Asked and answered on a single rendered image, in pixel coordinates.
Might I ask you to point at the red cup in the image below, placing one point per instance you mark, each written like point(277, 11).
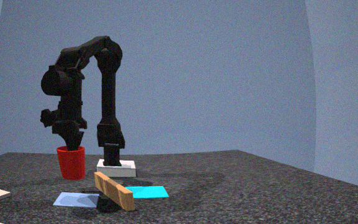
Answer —
point(72, 163)

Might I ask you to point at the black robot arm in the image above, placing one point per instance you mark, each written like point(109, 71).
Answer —
point(64, 78)

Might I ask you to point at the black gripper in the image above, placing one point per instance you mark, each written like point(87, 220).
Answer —
point(72, 120)

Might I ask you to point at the orange wooden beam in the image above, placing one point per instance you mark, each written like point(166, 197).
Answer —
point(122, 196)

